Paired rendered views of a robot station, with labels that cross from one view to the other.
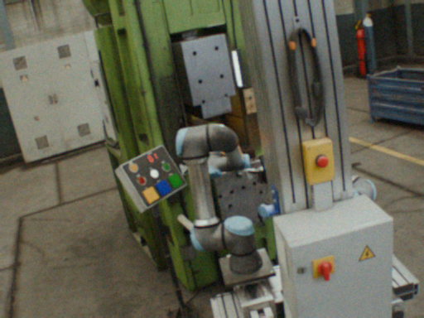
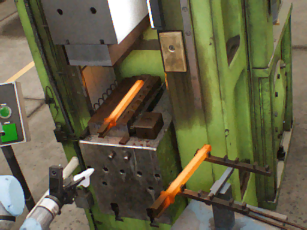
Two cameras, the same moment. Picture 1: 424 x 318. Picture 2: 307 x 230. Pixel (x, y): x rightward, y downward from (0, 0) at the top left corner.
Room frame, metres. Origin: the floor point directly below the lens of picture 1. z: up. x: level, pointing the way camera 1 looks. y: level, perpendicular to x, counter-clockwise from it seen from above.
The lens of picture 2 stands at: (1.70, -1.56, 2.04)
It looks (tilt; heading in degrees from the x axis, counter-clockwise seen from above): 31 degrees down; 50
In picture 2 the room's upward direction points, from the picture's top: 12 degrees counter-clockwise
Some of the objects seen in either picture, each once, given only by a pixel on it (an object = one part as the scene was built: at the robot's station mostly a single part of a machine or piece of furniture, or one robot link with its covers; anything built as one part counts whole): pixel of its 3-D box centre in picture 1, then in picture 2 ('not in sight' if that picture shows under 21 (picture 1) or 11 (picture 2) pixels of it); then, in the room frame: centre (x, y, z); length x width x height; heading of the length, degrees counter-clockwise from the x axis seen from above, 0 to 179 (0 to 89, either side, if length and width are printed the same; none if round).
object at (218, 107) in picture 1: (202, 103); (110, 33); (2.86, -0.02, 1.32); 0.42 x 0.20 x 0.10; 22
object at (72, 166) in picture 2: (195, 230); (54, 189); (2.45, 0.19, 0.62); 0.44 x 0.05 x 0.05; 22
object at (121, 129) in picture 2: not in sight; (126, 103); (2.86, -0.02, 0.96); 0.42 x 0.20 x 0.09; 22
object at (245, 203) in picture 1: (225, 186); (147, 147); (2.89, -0.06, 0.69); 0.56 x 0.38 x 0.45; 22
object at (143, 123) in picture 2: (245, 152); (150, 125); (2.78, -0.24, 0.95); 0.12 x 0.08 x 0.06; 22
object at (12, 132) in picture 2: (175, 180); (9, 132); (2.36, 0.23, 1.01); 0.07 x 0.05 x 0.07; 137
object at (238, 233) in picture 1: (238, 233); not in sight; (1.63, -0.05, 0.98); 0.13 x 0.12 x 0.14; 80
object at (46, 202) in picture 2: not in sight; (48, 208); (2.18, -0.32, 0.98); 0.08 x 0.05 x 0.08; 112
